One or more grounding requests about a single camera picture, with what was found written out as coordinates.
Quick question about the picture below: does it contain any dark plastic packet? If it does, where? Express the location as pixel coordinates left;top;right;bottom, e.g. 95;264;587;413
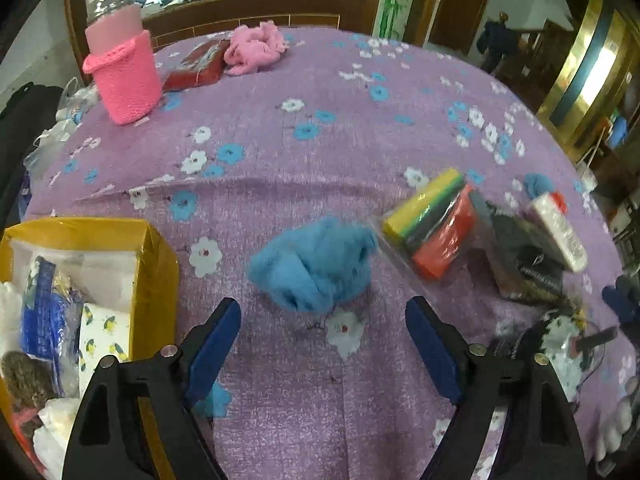
470;192;566;306

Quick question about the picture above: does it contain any pack of coloured sponges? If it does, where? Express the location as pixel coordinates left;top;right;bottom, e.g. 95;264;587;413
382;169;481;281

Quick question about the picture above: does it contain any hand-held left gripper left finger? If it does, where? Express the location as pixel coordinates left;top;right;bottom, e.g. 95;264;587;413
61;297;242;480

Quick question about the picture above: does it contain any blue plastic packet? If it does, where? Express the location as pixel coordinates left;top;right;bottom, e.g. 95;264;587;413
20;255;83;396

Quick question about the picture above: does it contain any light blue fluffy cloth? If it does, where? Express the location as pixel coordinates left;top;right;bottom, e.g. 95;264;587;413
247;216;380;313

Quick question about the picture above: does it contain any pink sleeved plastic bottle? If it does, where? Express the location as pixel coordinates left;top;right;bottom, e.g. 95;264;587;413
85;0;143;56

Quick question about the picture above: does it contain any wooden door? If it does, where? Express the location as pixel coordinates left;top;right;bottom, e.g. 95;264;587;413
427;0;496;56

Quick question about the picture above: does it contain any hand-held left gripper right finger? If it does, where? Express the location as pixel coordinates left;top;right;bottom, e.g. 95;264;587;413
405;296;588;480

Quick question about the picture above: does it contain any purple floral blanket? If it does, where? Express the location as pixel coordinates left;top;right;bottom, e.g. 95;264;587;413
25;27;631;480

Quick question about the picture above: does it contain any pile of clear plastic bags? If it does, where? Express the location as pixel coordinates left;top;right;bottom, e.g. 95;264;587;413
22;77;101;181

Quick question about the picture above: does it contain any lemon print white packet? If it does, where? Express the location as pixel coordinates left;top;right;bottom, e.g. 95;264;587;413
77;302;133;386

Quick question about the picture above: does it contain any dark blue cloth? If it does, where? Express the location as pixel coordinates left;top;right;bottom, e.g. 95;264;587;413
602;277;640;313

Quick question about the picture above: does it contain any yellow taped white box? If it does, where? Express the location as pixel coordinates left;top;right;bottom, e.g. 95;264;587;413
0;217;180;480

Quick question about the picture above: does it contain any white fluffy soft item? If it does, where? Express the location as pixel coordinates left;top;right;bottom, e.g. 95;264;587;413
32;395;81;476

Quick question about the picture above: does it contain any pink knitted basket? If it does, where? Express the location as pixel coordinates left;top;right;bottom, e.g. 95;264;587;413
82;30;163;126

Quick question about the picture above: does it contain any brown fluffy soft item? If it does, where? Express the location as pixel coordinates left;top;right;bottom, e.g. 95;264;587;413
0;350;58;406

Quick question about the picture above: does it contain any gold metal frame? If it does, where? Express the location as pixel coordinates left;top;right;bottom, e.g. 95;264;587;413
537;0;640;161

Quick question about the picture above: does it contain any wooden headboard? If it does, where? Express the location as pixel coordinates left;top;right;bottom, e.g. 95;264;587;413
65;0;391;56

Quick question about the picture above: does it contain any red soft item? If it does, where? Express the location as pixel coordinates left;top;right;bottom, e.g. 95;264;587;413
10;406;46;443

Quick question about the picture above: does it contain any white tube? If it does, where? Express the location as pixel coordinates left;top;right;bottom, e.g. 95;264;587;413
530;194;587;273

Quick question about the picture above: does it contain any pink fluffy cloth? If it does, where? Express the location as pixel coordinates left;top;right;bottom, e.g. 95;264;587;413
222;21;290;78

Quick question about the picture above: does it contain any red plastic packet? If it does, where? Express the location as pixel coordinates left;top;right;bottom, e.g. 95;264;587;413
161;39;232;92

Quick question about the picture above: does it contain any black bag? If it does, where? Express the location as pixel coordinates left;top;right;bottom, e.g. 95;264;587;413
0;82;63;231

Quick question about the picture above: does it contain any string of white pompoms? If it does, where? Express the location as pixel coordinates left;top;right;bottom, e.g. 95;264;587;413
595;392;640;466

